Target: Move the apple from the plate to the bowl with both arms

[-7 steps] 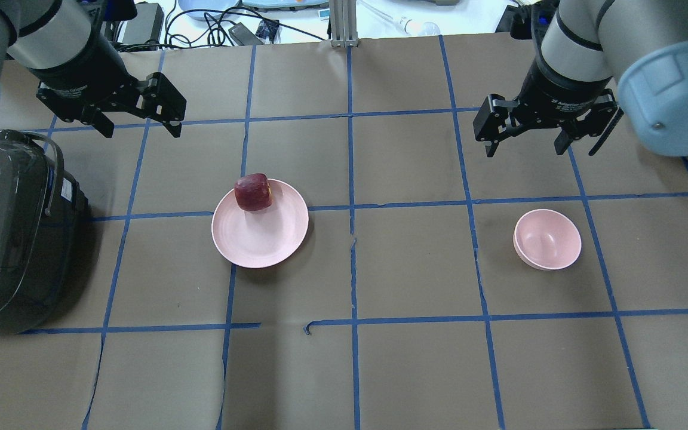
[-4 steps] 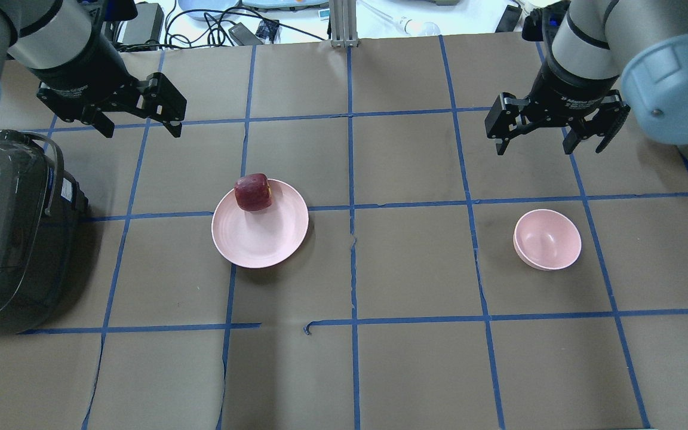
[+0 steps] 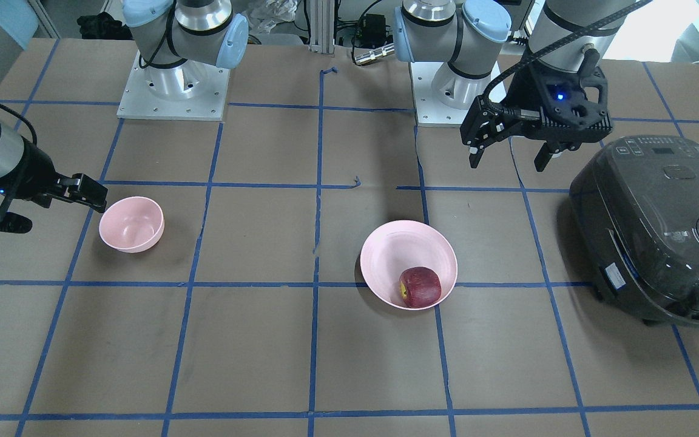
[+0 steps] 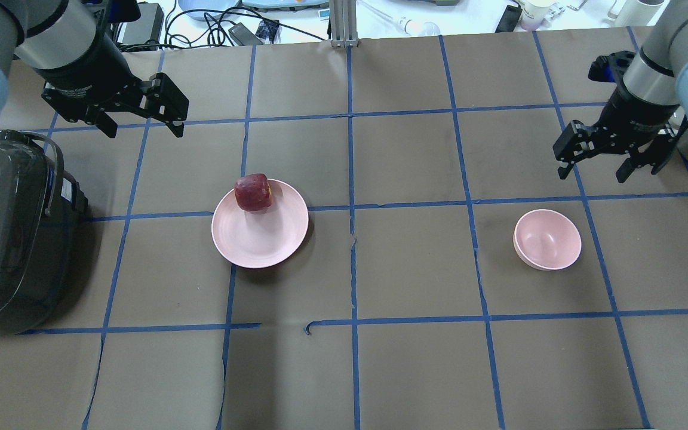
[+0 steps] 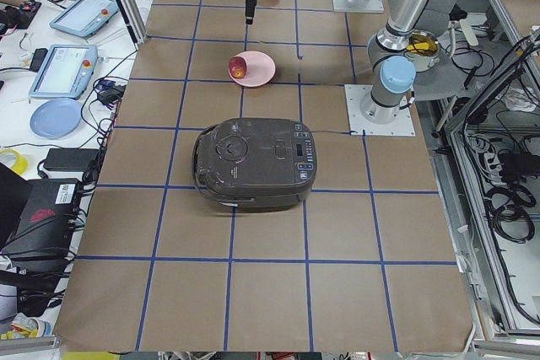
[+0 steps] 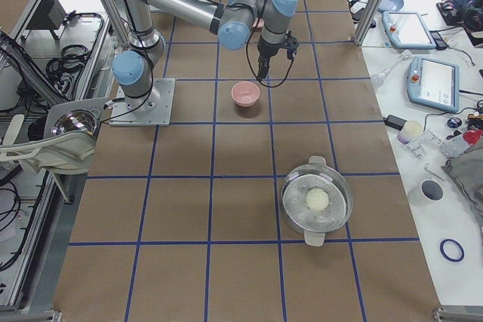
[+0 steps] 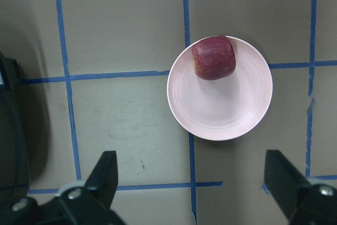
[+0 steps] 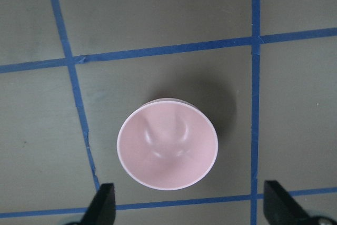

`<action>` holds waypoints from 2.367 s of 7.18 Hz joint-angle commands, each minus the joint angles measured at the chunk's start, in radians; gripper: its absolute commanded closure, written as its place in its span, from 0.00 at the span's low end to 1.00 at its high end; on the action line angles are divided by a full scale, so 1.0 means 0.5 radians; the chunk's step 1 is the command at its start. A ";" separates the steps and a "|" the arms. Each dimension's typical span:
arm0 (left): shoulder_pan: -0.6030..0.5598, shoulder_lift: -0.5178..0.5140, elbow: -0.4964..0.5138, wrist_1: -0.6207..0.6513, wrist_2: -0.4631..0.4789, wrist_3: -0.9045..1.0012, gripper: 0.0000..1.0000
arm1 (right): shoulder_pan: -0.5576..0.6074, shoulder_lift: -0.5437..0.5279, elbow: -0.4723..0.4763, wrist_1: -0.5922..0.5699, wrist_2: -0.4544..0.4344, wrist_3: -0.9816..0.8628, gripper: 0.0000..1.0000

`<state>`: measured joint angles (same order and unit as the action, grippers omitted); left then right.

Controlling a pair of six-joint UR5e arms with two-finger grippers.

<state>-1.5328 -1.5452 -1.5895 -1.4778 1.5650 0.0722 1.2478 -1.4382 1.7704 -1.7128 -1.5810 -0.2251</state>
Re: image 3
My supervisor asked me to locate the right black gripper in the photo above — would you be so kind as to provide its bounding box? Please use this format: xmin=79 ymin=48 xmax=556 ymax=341
xmin=0 ymin=142 xmax=108 ymax=234

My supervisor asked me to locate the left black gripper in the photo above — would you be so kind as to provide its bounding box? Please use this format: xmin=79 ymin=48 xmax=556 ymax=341
xmin=460 ymin=52 xmax=613 ymax=172

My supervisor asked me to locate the small pink bowl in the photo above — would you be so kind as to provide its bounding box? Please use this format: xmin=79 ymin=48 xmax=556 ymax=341
xmin=99 ymin=196 xmax=166 ymax=252

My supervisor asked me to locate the red apple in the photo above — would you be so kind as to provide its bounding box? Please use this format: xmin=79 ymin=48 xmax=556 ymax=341
xmin=399 ymin=266 xmax=443 ymax=309

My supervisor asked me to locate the pink plate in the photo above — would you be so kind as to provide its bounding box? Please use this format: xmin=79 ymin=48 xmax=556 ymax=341
xmin=359 ymin=220 xmax=458 ymax=311

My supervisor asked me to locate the metal cylinder connector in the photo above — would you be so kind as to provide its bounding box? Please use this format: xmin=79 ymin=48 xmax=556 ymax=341
xmin=351 ymin=42 xmax=396 ymax=67

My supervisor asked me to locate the dark grey rice cooker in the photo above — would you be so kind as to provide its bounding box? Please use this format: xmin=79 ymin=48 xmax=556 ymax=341
xmin=569 ymin=135 xmax=699 ymax=328

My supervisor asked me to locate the black braided cable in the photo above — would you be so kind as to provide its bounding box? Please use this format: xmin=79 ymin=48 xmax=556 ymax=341
xmin=484 ymin=0 xmax=653 ymax=116

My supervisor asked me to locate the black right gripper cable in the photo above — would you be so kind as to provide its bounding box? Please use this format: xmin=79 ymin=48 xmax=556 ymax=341
xmin=0 ymin=98 xmax=39 ymax=146

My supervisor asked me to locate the aluminium frame post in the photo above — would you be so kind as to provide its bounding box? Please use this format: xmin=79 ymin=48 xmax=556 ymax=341
xmin=307 ymin=0 xmax=336 ymax=55

